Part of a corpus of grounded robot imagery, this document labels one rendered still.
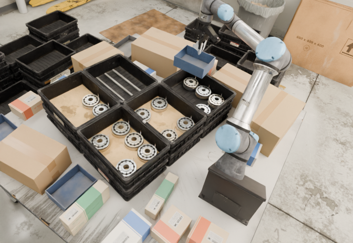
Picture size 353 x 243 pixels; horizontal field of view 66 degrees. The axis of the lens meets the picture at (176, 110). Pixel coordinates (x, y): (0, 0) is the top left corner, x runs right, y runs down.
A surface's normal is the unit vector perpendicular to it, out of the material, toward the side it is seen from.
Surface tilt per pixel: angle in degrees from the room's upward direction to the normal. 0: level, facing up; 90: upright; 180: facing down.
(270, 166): 0
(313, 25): 79
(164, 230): 0
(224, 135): 57
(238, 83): 0
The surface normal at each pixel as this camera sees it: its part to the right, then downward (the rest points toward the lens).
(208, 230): 0.10, -0.68
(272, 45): -0.51, -0.32
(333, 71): -0.49, 0.33
